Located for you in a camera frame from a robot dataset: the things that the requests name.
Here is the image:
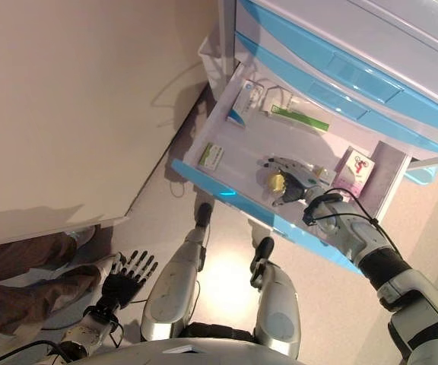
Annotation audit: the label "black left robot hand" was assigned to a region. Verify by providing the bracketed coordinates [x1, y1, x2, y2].
[100, 249, 159, 309]

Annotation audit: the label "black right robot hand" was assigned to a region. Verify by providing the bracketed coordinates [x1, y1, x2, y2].
[256, 154, 325, 208]

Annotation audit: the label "yellow capsule medicine bottle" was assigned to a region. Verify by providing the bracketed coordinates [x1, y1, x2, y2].
[266, 173, 289, 193]

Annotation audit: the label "pink white medicine box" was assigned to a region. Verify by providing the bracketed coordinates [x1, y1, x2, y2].
[332, 146, 376, 199]

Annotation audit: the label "long green white medicine box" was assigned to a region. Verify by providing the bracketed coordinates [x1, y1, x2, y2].
[270, 104, 331, 135]

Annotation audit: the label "small green white medicine box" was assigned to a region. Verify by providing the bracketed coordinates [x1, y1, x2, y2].
[197, 142, 227, 170]

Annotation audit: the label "blue white medicine box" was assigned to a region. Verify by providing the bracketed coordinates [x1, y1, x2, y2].
[225, 79, 264, 127]

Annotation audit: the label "silver left robot leg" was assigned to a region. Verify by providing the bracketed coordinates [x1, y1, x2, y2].
[141, 202, 214, 341]

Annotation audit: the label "silver robot leg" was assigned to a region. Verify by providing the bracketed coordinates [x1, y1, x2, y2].
[249, 237, 302, 358]
[141, 202, 214, 341]

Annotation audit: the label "grey robot torso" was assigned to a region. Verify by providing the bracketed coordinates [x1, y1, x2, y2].
[66, 334, 303, 365]

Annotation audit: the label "person leg brown trousers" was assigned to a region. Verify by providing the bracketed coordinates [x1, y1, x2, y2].
[0, 262, 113, 338]
[0, 224, 98, 284]

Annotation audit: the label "clear plastic packet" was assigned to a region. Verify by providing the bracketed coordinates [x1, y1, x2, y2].
[259, 85, 294, 117]

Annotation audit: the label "white partition panel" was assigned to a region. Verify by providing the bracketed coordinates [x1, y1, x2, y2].
[0, 205, 131, 250]

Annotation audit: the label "blue lidded waste bin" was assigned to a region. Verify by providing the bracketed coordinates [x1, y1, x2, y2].
[405, 165, 438, 188]

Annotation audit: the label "silver right robot leg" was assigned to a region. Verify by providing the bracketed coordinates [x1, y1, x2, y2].
[249, 237, 302, 358]

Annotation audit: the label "white medical cart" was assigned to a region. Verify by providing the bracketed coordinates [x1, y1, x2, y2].
[171, 0, 438, 275]

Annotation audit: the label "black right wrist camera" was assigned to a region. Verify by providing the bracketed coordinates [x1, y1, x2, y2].
[302, 192, 344, 226]

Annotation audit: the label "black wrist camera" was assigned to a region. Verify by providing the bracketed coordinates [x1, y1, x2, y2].
[302, 192, 344, 226]
[85, 303, 114, 325]

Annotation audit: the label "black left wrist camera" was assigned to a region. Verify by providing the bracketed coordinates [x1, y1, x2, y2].
[85, 303, 114, 325]

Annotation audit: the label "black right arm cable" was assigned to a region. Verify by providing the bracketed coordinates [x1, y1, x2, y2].
[328, 188, 403, 260]

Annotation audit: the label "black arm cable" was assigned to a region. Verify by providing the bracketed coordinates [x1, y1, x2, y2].
[328, 188, 403, 260]
[0, 322, 125, 365]

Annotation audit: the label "thin grey leg cable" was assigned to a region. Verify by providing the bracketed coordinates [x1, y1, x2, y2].
[193, 224, 211, 305]

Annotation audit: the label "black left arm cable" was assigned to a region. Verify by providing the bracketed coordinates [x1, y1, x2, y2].
[0, 322, 125, 365]

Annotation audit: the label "white floor cable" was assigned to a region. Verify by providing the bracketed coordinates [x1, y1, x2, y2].
[150, 60, 212, 199]

